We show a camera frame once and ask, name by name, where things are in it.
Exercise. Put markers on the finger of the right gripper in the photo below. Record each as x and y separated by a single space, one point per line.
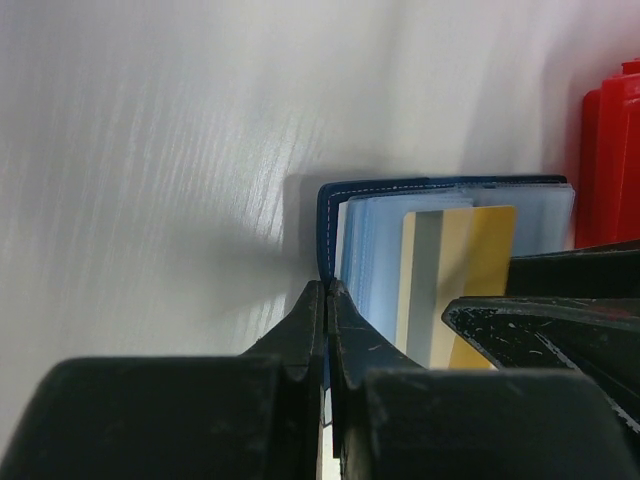
609 272
595 337

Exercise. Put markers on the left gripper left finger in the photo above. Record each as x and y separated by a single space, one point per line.
256 415

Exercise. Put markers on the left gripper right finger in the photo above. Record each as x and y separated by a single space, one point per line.
393 419

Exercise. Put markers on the red plastic bin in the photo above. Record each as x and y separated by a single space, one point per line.
608 193

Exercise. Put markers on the gold credit card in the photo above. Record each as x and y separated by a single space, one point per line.
445 255

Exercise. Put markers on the blue leather card holder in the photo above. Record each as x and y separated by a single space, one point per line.
360 224

